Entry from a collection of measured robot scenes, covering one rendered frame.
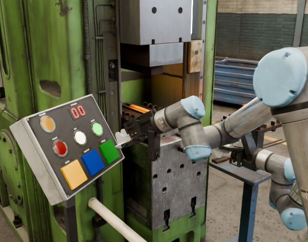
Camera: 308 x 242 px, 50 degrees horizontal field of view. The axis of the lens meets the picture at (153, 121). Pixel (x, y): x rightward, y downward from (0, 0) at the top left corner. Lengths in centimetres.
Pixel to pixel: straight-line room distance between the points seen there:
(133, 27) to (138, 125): 51
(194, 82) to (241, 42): 837
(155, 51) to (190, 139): 59
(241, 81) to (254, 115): 440
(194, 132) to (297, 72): 41
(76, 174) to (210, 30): 118
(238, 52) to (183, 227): 872
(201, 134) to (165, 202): 75
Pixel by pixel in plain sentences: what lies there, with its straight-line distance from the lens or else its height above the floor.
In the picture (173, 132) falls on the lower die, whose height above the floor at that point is 93.
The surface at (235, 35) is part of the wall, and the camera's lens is 1031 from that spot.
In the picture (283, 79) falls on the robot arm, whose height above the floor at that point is 137.
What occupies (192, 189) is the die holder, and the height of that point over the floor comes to 61.
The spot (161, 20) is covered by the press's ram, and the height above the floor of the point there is 146.
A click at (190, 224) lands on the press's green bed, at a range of 192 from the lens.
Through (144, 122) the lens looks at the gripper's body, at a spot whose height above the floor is 115.
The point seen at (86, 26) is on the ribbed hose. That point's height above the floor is 144.
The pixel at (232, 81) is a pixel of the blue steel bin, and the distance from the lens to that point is 543.
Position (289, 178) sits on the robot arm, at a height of 96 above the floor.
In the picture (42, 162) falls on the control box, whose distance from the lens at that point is 106.
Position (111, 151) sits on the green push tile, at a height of 101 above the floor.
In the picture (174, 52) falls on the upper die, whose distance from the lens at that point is 155.
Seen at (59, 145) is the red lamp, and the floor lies 110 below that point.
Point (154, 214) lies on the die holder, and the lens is 168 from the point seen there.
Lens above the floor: 150
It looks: 18 degrees down
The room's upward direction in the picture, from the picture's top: straight up
